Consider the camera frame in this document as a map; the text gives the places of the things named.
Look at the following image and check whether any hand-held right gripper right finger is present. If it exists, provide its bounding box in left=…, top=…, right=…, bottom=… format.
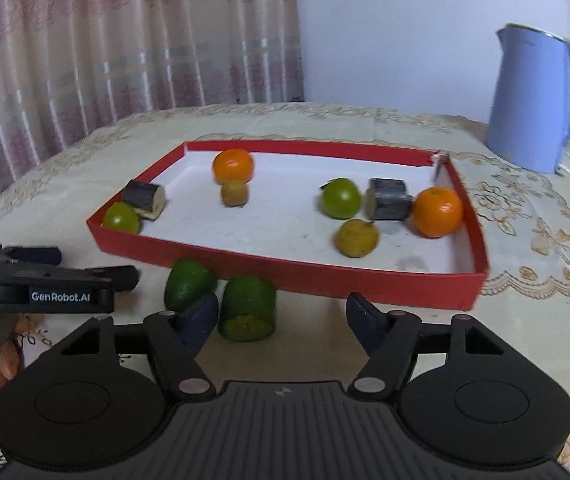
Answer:
left=345, top=292, right=508, bottom=402

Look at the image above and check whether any green cucumber cut piece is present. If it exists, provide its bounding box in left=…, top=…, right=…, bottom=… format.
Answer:
left=217, top=275, right=278, bottom=343

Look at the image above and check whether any green avocado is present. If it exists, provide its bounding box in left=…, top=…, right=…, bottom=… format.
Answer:
left=164, top=258, right=218, bottom=313

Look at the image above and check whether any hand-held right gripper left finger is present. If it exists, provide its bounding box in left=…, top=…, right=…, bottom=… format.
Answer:
left=58, top=292, right=221, bottom=402

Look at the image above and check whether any light blue electric kettle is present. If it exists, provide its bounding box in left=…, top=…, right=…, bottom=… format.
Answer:
left=485, top=22, right=570, bottom=175

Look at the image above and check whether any person's left hand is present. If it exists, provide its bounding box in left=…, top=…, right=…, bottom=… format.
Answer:
left=0, top=332, right=22, bottom=411

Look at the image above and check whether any green round fruit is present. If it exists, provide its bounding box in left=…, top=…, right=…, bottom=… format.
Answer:
left=101, top=202, right=142, bottom=234
left=320, top=177, right=362, bottom=220

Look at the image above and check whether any orange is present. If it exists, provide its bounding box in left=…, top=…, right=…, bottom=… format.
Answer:
left=411, top=186, right=464, bottom=239
left=212, top=148, right=256, bottom=186

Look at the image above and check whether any yellow-brown round fruit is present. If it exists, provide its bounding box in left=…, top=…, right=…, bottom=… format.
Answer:
left=335, top=218, right=381, bottom=258

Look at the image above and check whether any small brown round fruit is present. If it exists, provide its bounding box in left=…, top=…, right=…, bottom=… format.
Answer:
left=220, top=181, right=250, bottom=208

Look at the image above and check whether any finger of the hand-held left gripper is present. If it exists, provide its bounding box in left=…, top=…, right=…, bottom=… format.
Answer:
left=78, top=266, right=141, bottom=294
left=2, top=245, right=62, bottom=267

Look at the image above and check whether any dark eggplant piece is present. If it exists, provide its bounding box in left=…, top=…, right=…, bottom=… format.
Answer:
left=122, top=180, right=167, bottom=221
left=363, top=178, right=414, bottom=222

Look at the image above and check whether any red shallow box tray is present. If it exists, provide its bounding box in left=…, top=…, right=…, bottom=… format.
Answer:
left=86, top=140, right=490, bottom=311

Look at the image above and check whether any pink patterned curtain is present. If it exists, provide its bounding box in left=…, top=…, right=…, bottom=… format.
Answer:
left=0, top=0, right=306, bottom=211

